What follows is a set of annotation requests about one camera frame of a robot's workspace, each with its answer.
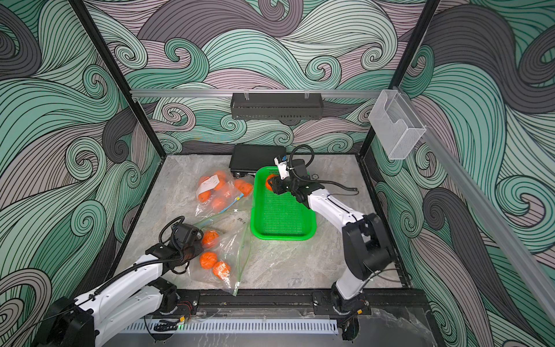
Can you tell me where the orange taken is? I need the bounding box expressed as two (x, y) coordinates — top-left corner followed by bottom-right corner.
(202, 230), (220, 249)
(265, 174), (280, 191)

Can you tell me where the green plastic basket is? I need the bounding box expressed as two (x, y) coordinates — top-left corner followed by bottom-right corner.
(250, 166), (317, 241)

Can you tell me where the green printed zip-top bag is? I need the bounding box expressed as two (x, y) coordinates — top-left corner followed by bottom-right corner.
(186, 211), (251, 296)

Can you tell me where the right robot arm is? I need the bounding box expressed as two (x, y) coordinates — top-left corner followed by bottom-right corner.
(267, 145), (394, 315)

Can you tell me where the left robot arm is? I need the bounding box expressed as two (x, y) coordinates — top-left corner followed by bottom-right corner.
(32, 216), (204, 346)

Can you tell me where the orange in bag upper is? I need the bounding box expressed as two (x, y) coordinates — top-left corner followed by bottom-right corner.
(199, 252), (218, 270)

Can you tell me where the orange in bag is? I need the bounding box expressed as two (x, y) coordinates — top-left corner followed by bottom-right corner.
(212, 261), (231, 280)
(199, 252), (218, 270)

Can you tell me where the orange in bag lower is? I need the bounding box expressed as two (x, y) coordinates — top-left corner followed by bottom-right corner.
(212, 261), (231, 280)

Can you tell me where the clear bag of oranges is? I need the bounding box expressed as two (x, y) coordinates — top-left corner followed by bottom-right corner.
(195, 169), (254, 218)

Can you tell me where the black flat box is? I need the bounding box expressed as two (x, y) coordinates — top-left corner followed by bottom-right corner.
(229, 144), (286, 177)

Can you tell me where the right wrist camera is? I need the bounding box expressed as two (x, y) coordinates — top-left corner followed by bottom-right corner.
(274, 157), (290, 180)

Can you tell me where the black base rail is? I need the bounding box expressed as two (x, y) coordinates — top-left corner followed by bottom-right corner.
(155, 289), (428, 318)

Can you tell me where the black wall shelf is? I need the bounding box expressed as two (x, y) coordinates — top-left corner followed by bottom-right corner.
(231, 93), (324, 121)

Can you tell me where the clear acrylic wall holder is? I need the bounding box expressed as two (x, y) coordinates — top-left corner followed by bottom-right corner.
(369, 89), (426, 160)

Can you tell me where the aluminium wall rail back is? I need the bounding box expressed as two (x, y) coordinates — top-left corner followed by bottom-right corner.
(130, 88), (382, 99)

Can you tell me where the aluminium wall rail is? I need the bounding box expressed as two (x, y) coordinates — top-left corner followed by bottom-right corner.
(130, 88), (382, 99)
(393, 87), (554, 321)

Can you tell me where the white slotted cable duct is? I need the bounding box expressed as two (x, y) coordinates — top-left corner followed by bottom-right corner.
(121, 318), (339, 335)

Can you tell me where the aluminium wall rail right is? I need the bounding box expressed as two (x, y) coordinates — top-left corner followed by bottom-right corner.
(393, 87), (554, 321)

